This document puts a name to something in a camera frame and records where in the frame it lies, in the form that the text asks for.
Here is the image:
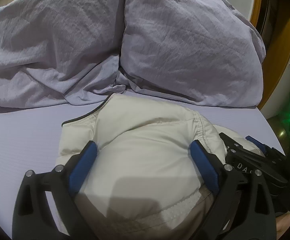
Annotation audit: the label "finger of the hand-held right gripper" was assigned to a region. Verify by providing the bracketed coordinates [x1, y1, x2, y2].
[218, 132, 251, 160]
[245, 135, 273, 156]

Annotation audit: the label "narrow lavender pillow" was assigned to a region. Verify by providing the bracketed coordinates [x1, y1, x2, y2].
[116, 0, 267, 107]

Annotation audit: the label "person's right hand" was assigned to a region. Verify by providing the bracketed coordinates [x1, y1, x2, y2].
[275, 213, 290, 240]

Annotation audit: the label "bed with lavender sheet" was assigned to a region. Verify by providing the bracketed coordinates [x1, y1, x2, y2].
[0, 94, 287, 240]

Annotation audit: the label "cream puffer jacket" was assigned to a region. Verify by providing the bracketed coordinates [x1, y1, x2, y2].
[56, 94, 266, 240]

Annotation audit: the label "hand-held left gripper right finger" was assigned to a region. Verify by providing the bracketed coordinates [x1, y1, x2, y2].
[189, 140, 277, 240]

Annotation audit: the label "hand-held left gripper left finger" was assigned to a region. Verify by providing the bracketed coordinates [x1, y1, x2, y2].
[11, 141, 99, 240]

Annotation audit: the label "wooden door frame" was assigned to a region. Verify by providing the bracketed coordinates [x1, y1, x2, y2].
[249, 0, 290, 111]

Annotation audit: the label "wide lavender pillow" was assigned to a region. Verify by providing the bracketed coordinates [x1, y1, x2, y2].
[0, 0, 128, 108]

